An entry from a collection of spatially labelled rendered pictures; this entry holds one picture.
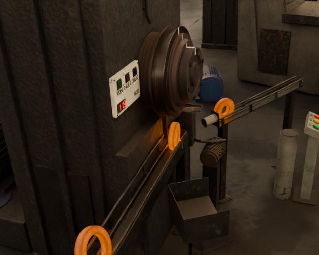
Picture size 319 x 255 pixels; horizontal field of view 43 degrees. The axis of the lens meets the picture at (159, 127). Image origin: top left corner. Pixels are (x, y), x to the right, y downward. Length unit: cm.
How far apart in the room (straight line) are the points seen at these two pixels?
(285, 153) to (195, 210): 108
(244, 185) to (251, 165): 30
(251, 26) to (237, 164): 191
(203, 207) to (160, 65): 70
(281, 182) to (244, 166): 50
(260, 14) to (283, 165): 226
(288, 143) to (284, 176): 26
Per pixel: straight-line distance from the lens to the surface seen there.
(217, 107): 259
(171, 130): 220
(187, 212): 194
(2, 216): 271
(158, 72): 191
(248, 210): 293
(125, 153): 188
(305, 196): 308
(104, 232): 169
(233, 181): 320
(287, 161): 288
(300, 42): 465
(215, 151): 255
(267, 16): 471
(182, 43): 202
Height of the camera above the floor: 183
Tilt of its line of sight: 27 degrees down
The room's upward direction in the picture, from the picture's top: 3 degrees counter-clockwise
